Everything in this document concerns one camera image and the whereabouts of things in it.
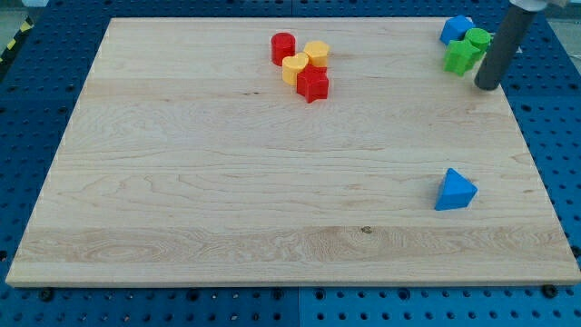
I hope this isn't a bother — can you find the blue cube block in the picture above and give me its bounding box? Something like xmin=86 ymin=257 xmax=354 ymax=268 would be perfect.
xmin=439 ymin=15 xmax=475 ymax=45

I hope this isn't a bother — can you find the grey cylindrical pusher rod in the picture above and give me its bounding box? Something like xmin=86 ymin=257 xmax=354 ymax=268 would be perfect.
xmin=474 ymin=4 xmax=538 ymax=91

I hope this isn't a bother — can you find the green cylinder block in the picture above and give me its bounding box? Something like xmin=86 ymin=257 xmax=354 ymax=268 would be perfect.
xmin=464 ymin=27 xmax=492 ymax=55

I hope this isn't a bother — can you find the red cylinder block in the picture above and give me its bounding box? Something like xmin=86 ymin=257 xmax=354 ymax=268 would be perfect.
xmin=271 ymin=32 xmax=296 ymax=66

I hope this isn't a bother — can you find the red star block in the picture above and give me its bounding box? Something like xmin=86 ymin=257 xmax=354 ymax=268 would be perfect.
xmin=296 ymin=64 xmax=330 ymax=104

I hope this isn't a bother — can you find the wooden board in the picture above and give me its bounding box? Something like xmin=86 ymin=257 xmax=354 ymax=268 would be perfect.
xmin=6 ymin=17 xmax=580 ymax=287

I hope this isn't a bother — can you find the blue triangle block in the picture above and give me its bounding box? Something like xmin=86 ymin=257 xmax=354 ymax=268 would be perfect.
xmin=434 ymin=168 xmax=478 ymax=211

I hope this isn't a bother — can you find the green star block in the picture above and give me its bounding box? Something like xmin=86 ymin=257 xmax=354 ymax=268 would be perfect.
xmin=443 ymin=40 xmax=480 ymax=76

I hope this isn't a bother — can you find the yellow hexagon block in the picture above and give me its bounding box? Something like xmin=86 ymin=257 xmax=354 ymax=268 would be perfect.
xmin=303 ymin=40 xmax=330 ymax=67

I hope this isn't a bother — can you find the yellow heart block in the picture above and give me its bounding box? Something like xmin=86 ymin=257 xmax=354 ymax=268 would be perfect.
xmin=281 ymin=52 xmax=310 ymax=85

